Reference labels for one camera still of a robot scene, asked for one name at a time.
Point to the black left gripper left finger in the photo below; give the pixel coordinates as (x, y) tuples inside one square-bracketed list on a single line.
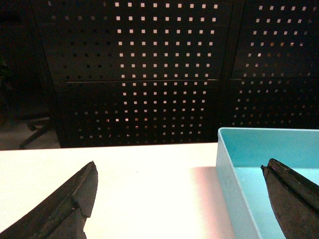
[(63, 214)]

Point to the teal plastic tray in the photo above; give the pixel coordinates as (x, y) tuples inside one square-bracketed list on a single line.
[(241, 153)]

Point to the black perforated panel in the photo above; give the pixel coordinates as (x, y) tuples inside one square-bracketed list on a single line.
[(131, 72)]

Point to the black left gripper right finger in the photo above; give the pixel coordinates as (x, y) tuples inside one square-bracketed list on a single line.
[(294, 200)]

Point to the black office chair base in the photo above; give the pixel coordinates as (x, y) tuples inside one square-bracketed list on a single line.
[(38, 123)]

